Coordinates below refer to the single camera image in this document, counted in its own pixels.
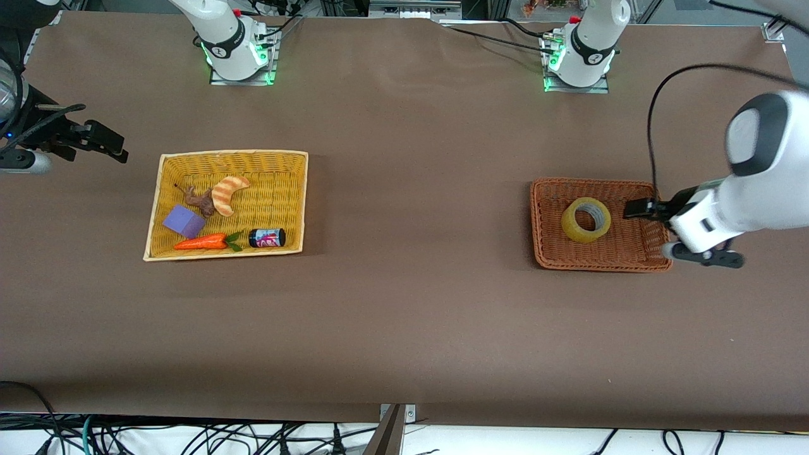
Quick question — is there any metal mount post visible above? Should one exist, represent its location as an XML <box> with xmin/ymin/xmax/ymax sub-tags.
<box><xmin>363</xmin><ymin>403</ymin><xmax>418</xmax><ymax>455</ymax></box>

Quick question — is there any small dark drink can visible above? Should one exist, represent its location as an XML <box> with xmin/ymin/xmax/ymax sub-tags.
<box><xmin>248</xmin><ymin>227</ymin><xmax>287</xmax><ymax>248</ymax></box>

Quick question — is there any aluminium corner profile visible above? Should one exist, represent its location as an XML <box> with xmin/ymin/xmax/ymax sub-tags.
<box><xmin>762</xmin><ymin>19</ymin><xmax>800</xmax><ymax>44</ymax></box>

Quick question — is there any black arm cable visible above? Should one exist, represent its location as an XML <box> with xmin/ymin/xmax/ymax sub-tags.
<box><xmin>0</xmin><ymin>47</ymin><xmax>87</xmax><ymax>152</ymax></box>
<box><xmin>647</xmin><ymin>62</ymin><xmax>809</xmax><ymax>198</ymax></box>

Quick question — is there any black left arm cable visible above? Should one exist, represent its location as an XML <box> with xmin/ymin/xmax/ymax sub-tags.
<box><xmin>647</xmin><ymin>62</ymin><xmax>809</xmax><ymax>198</ymax></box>

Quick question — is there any toy croissant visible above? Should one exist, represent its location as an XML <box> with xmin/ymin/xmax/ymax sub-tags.
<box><xmin>210</xmin><ymin>176</ymin><xmax>251</xmax><ymax>218</ymax></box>

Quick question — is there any aluminium frame bar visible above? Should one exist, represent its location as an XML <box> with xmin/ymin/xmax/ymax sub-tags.
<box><xmin>368</xmin><ymin>0</ymin><xmax>463</xmax><ymax>21</ymax></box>

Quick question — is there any yellow packing tape roll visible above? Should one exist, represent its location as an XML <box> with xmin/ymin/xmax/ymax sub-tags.
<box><xmin>561</xmin><ymin>197</ymin><xmax>612</xmax><ymax>243</ymax></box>

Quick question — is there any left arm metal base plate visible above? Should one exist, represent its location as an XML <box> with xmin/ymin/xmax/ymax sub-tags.
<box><xmin>544</xmin><ymin>35</ymin><xmax>611</xmax><ymax>94</ymax></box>

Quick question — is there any brown toy figure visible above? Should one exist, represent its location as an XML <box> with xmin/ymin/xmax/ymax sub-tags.
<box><xmin>174</xmin><ymin>184</ymin><xmax>217</xmax><ymax>219</ymax></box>

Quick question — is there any yellow wicker basket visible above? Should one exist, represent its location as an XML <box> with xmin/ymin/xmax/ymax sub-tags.
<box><xmin>143</xmin><ymin>150</ymin><xmax>309</xmax><ymax>262</ymax></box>

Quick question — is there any purple block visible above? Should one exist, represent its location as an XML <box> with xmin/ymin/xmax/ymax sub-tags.
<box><xmin>162</xmin><ymin>205</ymin><xmax>207</xmax><ymax>240</ymax></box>

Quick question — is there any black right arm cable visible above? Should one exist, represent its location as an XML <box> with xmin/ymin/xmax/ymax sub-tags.
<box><xmin>0</xmin><ymin>47</ymin><xmax>87</xmax><ymax>152</ymax></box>

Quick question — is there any black cable on table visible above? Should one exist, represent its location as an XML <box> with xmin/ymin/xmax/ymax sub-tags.
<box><xmin>442</xmin><ymin>24</ymin><xmax>557</xmax><ymax>55</ymax></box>
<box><xmin>499</xmin><ymin>18</ymin><xmax>557</xmax><ymax>40</ymax></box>

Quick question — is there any brown table cover sheet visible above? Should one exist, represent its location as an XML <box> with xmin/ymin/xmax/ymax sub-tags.
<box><xmin>0</xmin><ymin>9</ymin><xmax>809</xmax><ymax>434</ymax></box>

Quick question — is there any brown wicker basket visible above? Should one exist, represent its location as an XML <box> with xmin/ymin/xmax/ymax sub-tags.
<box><xmin>530</xmin><ymin>178</ymin><xmax>674</xmax><ymax>273</ymax></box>

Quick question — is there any orange toy carrot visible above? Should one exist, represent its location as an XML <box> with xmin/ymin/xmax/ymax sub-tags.
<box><xmin>173</xmin><ymin>231</ymin><xmax>245</xmax><ymax>253</ymax></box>

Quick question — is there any aluminium side rail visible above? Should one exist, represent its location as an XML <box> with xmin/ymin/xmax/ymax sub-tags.
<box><xmin>19</xmin><ymin>9</ymin><xmax>63</xmax><ymax>70</ymax></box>

